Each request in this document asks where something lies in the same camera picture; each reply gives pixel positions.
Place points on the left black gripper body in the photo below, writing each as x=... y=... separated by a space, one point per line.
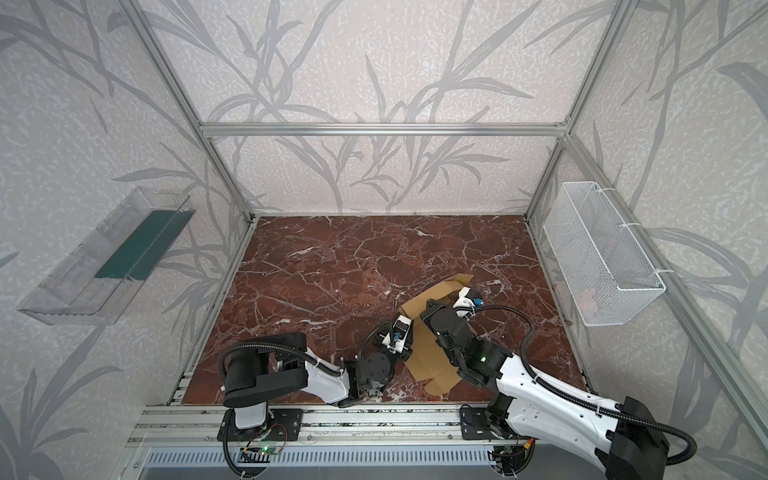
x=389 y=350

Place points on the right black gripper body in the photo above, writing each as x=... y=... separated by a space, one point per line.
x=437 y=313

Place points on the clear acrylic wall tray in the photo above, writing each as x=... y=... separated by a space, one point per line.
x=95 y=283

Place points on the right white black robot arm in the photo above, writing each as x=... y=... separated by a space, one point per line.
x=622 y=439

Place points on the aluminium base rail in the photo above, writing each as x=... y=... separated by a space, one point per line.
x=366 y=424

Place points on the brown cardboard box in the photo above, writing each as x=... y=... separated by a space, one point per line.
x=428 y=361

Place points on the small green lit circuit board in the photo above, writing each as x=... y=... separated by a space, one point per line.
x=259 y=454

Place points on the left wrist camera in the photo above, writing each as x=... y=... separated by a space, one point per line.
x=400 y=338

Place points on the aluminium frame structure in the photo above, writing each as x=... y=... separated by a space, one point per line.
x=742 y=391

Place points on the white wire mesh basket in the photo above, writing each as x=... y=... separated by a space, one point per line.
x=607 y=272

